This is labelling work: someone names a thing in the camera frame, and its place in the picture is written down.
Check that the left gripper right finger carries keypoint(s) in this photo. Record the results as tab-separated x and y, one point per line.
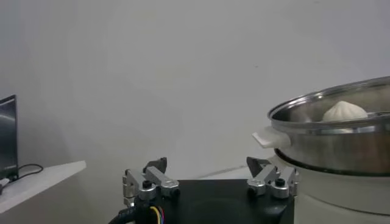
265	178

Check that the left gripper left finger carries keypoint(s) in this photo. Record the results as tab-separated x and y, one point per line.
158	178

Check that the white steamed baozi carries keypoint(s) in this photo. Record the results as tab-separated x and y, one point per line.
344	112

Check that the stainless steel steamer basket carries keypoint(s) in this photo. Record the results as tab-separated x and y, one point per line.
335	152

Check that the white side table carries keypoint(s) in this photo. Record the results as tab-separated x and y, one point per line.
36	182

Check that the black monitor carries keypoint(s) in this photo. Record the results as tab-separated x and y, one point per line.
7	137

